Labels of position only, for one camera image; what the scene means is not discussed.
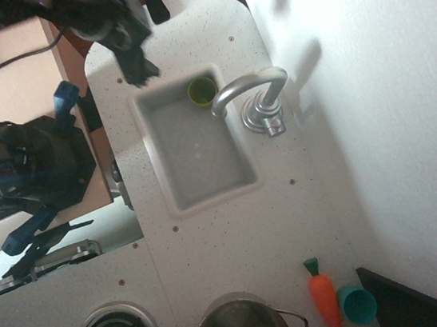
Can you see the blue handled clamp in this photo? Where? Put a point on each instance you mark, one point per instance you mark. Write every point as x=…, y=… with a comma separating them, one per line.
x=34, y=240

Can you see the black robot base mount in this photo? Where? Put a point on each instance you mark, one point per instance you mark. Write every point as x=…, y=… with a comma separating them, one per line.
x=46, y=162

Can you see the blue clamp on board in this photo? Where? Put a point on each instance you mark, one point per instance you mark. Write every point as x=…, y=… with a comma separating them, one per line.
x=65, y=99

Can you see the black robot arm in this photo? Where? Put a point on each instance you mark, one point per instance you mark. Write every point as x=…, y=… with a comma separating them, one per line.
x=77, y=15

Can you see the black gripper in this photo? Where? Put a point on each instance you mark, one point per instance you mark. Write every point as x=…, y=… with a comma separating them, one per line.
x=124, y=27

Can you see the silver curved faucet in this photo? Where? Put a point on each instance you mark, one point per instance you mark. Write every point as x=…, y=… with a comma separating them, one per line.
x=262, y=113

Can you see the grey rectangular sink basin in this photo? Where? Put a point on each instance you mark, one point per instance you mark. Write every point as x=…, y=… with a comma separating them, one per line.
x=199, y=160

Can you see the orange toy carrot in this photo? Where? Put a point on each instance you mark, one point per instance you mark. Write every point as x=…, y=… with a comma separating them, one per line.
x=323, y=293

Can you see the black box corner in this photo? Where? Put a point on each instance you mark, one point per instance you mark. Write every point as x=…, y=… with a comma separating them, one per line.
x=398, y=305

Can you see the green plastic cup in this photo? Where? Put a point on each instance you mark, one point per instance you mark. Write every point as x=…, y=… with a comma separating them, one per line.
x=202, y=91

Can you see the teal plastic cup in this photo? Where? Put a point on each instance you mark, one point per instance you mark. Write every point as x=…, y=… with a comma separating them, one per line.
x=357, y=304

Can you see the black clamp top edge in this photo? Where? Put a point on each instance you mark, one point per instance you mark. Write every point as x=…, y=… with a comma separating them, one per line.
x=158, y=12

